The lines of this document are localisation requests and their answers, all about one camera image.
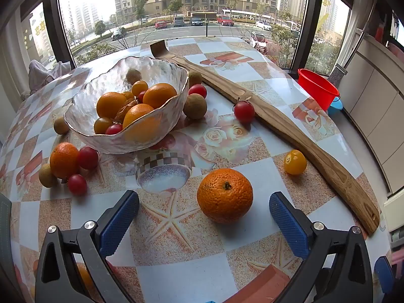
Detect kiwi left of bowl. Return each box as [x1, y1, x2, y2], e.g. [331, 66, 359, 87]
[53, 116, 70, 135]

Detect large tangerine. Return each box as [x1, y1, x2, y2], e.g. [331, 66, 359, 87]
[196, 168, 254, 224]

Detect dried brown date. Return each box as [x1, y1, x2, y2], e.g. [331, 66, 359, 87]
[114, 98, 139, 123]

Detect white cabinet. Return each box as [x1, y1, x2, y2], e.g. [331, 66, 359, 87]
[342, 28, 404, 196]

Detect white crumpled cloth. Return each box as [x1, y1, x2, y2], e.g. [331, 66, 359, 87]
[28, 59, 71, 91]

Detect yellow cherry tomato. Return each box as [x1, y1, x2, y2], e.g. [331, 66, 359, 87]
[283, 149, 307, 175]
[94, 117, 114, 135]

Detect blue plastic basin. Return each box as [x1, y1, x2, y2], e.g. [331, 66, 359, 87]
[327, 96, 343, 116]

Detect patterned checkered tablecloth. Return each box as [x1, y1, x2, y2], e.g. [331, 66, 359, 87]
[0, 36, 390, 303]

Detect brown longan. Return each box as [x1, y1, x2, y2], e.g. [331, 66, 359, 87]
[38, 163, 59, 188]
[126, 69, 142, 85]

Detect grey long-handled dustpan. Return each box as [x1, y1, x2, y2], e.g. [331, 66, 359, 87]
[328, 28, 367, 86]

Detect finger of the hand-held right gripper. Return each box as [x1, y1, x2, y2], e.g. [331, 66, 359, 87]
[374, 256, 395, 294]

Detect small tangerine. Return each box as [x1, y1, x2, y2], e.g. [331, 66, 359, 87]
[49, 142, 80, 179]

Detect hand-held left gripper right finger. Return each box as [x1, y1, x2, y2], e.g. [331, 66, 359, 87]
[269, 191, 374, 303]

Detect clear glass bowl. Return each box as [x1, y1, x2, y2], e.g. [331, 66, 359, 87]
[64, 56, 190, 155]

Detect orange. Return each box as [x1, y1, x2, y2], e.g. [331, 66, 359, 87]
[96, 92, 127, 119]
[122, 104, 161, 142]
[143, 83, 178, 109]

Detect red plastic bucket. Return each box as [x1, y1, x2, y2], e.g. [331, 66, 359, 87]
[297, 68, 340, 112]

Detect long curved wooden board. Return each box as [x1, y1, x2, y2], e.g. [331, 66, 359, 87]
[149, 40, 380, 236]

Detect brown kiwi by bowl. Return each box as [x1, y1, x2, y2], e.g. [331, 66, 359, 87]
[183, 94, 208, 120]

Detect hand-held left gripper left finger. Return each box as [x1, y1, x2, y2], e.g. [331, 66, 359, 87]
[35, 190, 140, 303]

